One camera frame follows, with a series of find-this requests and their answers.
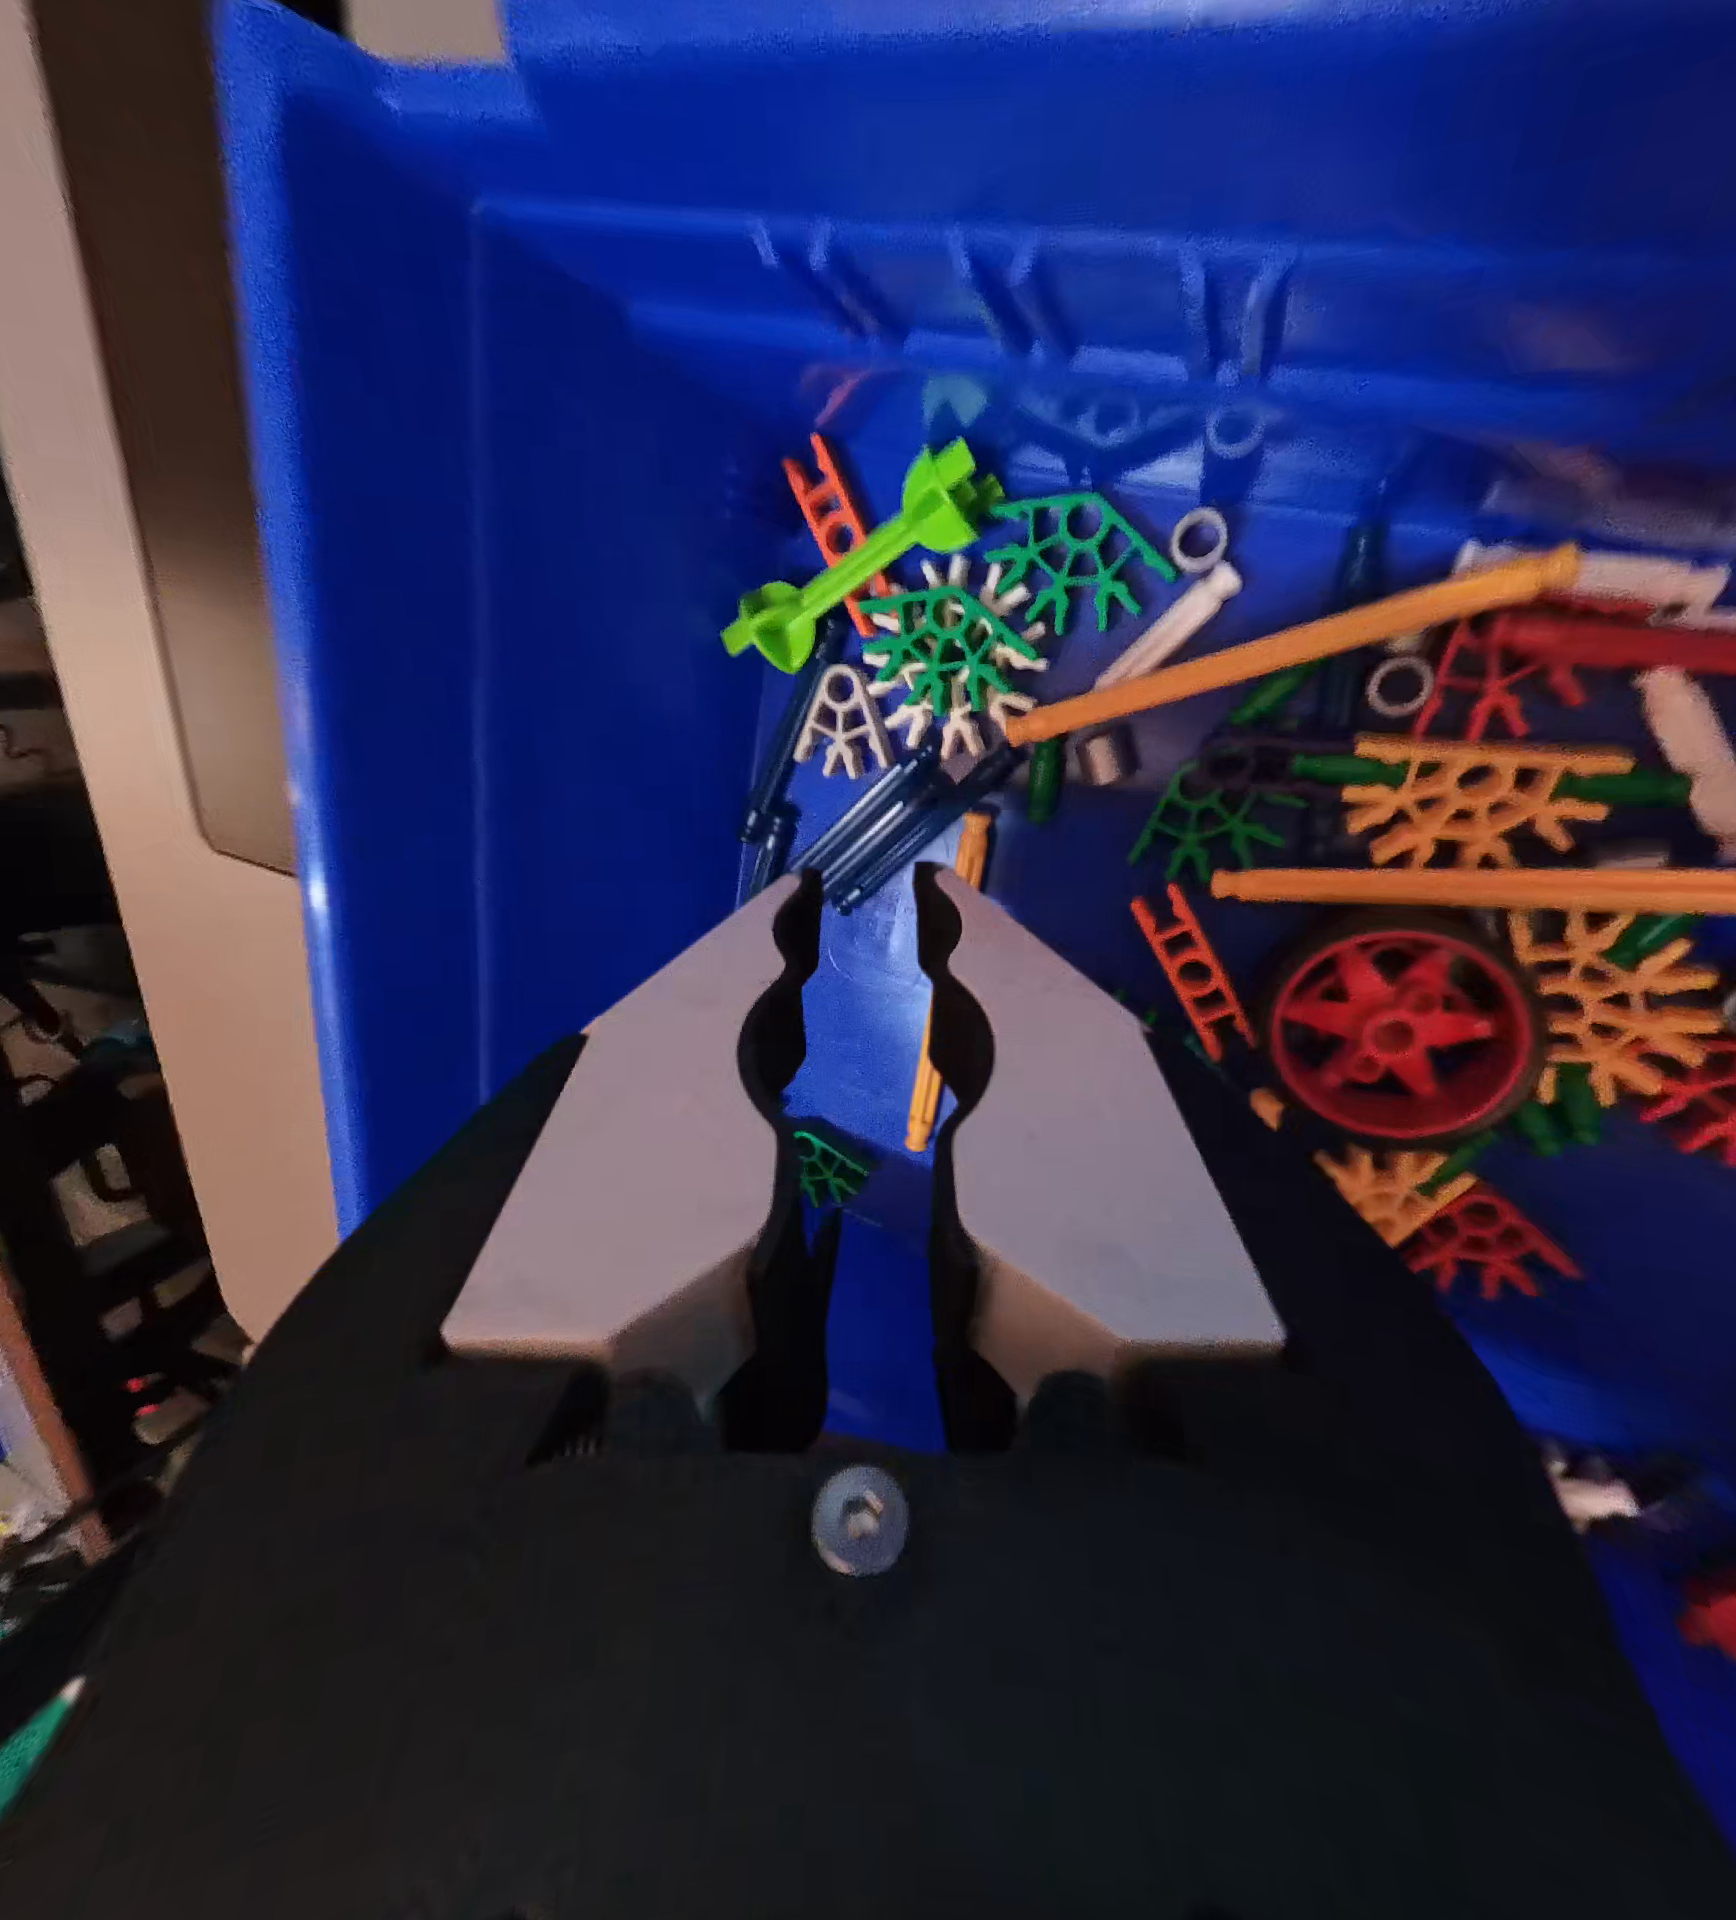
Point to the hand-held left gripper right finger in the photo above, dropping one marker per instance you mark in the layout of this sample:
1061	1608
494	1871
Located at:
1109	1185

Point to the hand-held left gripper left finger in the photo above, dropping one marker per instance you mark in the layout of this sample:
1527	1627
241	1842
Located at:
612	1185

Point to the pile of toy construction pieces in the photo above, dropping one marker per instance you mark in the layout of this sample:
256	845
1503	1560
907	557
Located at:
1468	794

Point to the blue storage bin with tag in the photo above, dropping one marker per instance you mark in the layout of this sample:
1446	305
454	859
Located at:
508	601

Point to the red spoked toy wheel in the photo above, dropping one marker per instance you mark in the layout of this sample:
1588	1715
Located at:
1393	1033

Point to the long yellow toy rod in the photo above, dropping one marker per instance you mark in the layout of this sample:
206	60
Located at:
1289	648
1528	890

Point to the lime green toy spool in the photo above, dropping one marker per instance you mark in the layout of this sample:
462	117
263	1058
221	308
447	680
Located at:
869	567

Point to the long red toy rod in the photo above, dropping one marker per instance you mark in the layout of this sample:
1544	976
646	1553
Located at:
1679	648

